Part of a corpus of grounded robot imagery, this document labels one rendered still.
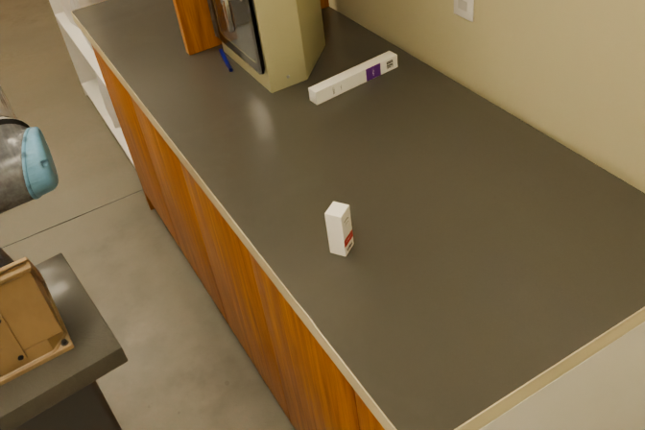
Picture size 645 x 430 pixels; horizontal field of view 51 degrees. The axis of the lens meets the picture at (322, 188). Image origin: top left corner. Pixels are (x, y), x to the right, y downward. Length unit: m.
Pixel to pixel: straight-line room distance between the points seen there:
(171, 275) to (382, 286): 1.61
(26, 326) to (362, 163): 0.75
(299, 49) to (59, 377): 1.01
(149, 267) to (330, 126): 1.36
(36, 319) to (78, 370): 0.11
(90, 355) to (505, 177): 0.88
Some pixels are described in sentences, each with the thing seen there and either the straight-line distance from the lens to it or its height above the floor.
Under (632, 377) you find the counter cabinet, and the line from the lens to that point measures 1.41.
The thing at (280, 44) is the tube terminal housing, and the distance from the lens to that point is 1.77.
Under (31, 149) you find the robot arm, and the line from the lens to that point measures 1.25.
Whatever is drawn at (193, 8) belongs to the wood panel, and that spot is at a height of 1.08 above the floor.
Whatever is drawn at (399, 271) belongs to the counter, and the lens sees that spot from 1.26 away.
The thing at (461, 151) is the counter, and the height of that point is 0.94.
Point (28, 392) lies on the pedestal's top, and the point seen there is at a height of 0.94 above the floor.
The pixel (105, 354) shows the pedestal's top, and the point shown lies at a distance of 1.25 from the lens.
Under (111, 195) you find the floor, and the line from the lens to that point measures 3.26.
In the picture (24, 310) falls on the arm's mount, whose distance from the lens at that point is 1.21.
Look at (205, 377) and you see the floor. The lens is 2.37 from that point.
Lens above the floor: 1.84
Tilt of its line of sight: 38 degrees down
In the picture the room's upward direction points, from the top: 8 degrees counter-clockwise
